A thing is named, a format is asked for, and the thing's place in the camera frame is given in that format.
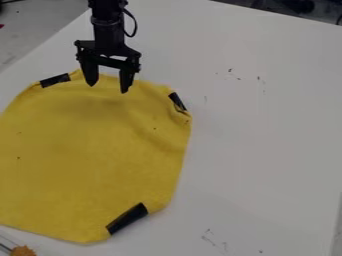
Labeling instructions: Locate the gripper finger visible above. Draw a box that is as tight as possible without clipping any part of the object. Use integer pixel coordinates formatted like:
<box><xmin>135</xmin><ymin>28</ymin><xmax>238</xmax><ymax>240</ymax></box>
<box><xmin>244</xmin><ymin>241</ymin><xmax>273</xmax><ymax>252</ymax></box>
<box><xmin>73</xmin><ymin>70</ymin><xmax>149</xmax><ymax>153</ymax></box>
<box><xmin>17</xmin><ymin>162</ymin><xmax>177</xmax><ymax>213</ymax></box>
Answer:
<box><xmin>78</xmin><ymin>57</ymin><xmax>102</xmax><ymax>88</ymax></box>
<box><xmin>117</xmin><ymin>63</ymin><xmax>138</xmax><ymax>95</ymax></box>

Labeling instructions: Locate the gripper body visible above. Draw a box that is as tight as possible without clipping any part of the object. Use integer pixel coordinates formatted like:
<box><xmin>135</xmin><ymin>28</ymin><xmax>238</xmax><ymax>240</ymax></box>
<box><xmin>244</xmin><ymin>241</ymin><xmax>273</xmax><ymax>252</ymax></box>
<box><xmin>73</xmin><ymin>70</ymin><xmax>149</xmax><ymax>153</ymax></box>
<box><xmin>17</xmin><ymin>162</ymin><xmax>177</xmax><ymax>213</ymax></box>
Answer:
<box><xmin>73</xmin><ymin>21</ymin><xmax>143</xmax><ymax>73</ymax></box>

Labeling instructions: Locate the yellow cloth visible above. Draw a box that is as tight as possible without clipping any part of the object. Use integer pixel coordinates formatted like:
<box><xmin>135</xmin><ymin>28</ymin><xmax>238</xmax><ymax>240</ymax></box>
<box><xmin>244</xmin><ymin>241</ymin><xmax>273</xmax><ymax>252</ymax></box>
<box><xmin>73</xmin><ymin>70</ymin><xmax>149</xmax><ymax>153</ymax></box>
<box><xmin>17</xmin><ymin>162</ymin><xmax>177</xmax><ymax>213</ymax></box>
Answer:
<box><xmin>0</xmin><ymin>68</ymin><xmax>194</xmax><ymax>245</ymax></box>

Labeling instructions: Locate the orange toy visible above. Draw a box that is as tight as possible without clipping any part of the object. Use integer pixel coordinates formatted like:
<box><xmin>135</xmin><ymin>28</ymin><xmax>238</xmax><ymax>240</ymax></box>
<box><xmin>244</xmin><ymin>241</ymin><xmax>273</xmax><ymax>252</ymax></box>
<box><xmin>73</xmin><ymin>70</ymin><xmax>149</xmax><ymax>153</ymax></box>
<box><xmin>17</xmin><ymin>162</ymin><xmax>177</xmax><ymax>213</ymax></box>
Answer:
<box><xmin>9</xmin><ymin>245</ymin><xmax>38</xmax><ymax>256</ymax></box>

